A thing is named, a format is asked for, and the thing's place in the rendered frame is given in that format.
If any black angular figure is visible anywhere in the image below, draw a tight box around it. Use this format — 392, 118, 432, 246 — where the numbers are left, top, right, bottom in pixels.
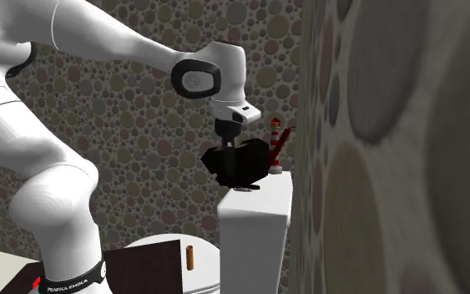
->
200, 138, 271, 192

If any red white lighthouse figure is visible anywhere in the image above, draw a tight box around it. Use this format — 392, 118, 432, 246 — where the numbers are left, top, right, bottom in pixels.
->
267, 116, 284, 175

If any dark red thin stick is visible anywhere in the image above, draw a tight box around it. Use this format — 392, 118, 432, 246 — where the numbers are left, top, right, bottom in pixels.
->
270, 126, 297, 165

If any dark brown robot stand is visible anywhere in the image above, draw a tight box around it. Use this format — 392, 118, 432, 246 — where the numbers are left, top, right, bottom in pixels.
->
0, 239, 185, 294

